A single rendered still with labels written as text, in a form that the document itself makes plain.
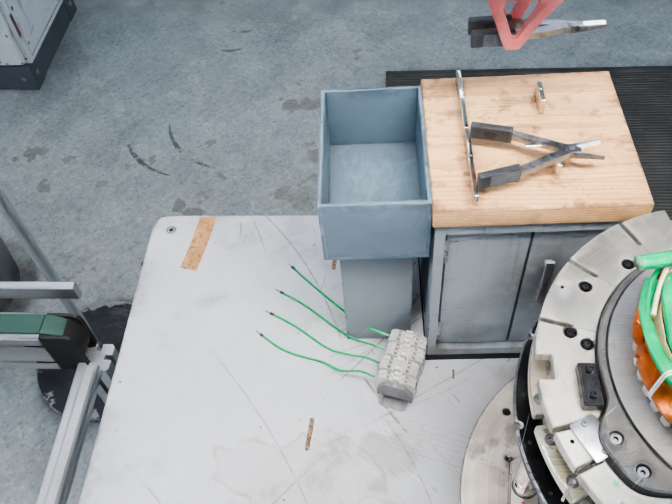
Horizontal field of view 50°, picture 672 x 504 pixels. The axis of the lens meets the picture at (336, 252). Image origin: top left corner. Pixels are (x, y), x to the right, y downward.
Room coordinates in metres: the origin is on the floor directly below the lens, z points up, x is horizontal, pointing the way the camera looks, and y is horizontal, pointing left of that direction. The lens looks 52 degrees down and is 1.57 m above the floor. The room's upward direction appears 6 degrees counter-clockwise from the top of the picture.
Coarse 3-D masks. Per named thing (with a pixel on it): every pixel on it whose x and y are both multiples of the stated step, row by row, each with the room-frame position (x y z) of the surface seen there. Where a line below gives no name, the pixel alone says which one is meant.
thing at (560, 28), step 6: (552, 24) 0.55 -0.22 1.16; (558, 24) 0.55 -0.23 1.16; (564, 24) 0.55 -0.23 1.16; (534, 30) 0.54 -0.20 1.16; (540, 30) 0.54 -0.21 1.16; (546, 30) 0.54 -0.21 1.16; (552, 30) 0.54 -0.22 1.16; (558, 30) 0.54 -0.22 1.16; (564, 30) 0.54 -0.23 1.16; (570, 30) 0.54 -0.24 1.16; (534, 36) 0.54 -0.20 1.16; (540, 36) 0.54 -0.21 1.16
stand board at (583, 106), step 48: (432, 96) 0.58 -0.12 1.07; (480, 96) 0.57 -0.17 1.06; (528, 96) 0.57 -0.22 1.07; (576, 96) 0.56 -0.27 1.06; (432, 144) 0.51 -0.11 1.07; (480, 144) 0.50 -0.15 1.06; (624, 144) 0.48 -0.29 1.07; (432, 192) 0.45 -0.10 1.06; (480, 192) 0.44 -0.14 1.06; (528, 192) 0.43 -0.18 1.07; (576, 192) 0.43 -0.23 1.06; (624, 192) 0.42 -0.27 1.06
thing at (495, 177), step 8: (504, 168) 0.44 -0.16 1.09; (512, 168) 0.44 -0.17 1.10; (520, 168) 0.44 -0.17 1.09; (480, 176) 0.43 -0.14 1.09; (488, 176) 0.43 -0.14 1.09; (496, 176) 0.43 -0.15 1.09; (504, 176) 0.43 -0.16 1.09; (512, 176) 0.44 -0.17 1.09; (520, 176) 0.44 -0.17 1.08; (480, 184) 0.43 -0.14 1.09; (488, 184) 0.43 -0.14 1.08; (496, 184) 0.43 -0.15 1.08
